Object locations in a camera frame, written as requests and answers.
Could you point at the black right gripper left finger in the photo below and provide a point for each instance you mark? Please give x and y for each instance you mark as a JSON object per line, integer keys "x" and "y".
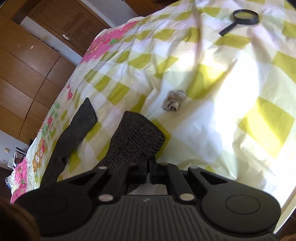
{"x": 128, "y": 177}

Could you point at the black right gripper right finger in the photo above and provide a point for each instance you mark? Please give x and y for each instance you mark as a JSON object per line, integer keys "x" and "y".
{"x": 168, "y": 175}

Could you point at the dark grey checked pants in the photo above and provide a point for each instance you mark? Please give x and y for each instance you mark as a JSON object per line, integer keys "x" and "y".
{"x": 136, "y": 137}

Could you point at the crumpled grey cloth ball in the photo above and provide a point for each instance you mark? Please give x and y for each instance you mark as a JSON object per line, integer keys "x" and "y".
{"x": 173, "y": 100}

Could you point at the yellow checked bed quilt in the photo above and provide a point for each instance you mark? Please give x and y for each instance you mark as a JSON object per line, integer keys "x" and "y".
{"x": 216, "y": 77}

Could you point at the brown wooden wardrobe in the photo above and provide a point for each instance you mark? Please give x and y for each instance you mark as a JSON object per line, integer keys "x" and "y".
{"x": 32, "y": 72}

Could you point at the black magnifying glass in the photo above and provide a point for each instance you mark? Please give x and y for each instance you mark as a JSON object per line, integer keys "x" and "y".
{"x": 241, "y": 17}

